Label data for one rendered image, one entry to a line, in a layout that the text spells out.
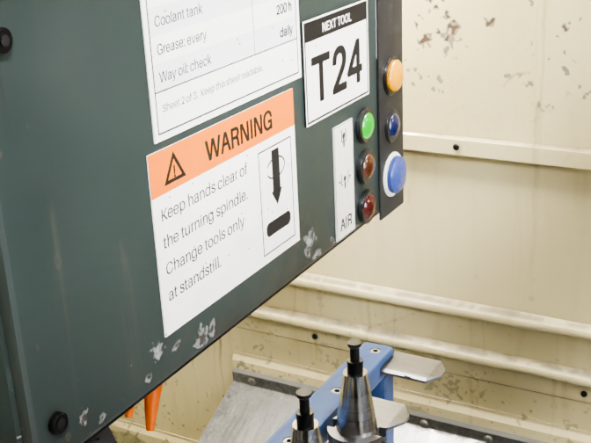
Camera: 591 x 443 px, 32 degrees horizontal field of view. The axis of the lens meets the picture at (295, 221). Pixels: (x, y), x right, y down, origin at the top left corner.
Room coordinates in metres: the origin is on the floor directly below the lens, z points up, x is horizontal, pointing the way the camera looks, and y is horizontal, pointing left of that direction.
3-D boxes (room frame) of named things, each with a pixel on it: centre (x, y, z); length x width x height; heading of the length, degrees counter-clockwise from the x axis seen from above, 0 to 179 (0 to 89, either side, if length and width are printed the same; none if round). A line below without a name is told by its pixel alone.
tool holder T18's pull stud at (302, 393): (0.84, 0.00, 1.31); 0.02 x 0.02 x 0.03
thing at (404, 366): (1.08, -0.14, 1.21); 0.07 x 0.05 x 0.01; 60
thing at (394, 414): (0.98, -0.08, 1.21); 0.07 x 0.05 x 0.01; 60
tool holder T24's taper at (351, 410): (0.93, -0.05, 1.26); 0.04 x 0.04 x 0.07
